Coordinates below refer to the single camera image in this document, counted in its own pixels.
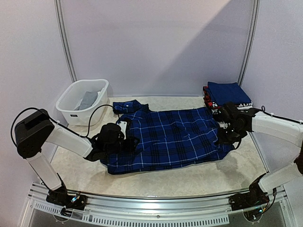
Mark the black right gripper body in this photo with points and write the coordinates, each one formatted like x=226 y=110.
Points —
x=224 y=136

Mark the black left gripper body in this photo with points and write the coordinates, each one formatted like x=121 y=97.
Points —
x=113 y=148

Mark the blue plaid shirt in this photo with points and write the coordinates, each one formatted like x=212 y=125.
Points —
x=166 y=139

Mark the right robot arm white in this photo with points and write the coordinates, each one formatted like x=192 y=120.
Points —
x=278 y=139

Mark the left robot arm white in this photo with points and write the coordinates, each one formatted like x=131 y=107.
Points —
x=33 y=133

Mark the white plastic laundry basket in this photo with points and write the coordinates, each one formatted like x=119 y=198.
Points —
x=72 y=97

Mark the white folded garment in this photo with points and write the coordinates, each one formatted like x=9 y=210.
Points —
x=244 y=107

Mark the red black folded garment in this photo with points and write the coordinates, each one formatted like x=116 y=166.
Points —
x=210 y=101

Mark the grey folded garment in basket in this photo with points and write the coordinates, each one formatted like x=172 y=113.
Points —
x=87 y=101

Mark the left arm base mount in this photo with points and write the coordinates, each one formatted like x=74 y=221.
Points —
x=68 y=202

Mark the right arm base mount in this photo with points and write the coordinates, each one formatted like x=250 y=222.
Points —
x=253 y=203

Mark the aluminium front rail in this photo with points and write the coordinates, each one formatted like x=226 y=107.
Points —
x=113 y=211

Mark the right wall aluminium profile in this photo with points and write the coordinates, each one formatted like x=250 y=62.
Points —
x=250 y=40

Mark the wall aluminium profile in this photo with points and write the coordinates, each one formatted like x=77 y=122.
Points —
x=64 y=39
x=250 y=40

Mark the left wall aluminium profile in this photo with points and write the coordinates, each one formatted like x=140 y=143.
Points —
x=64 y=39

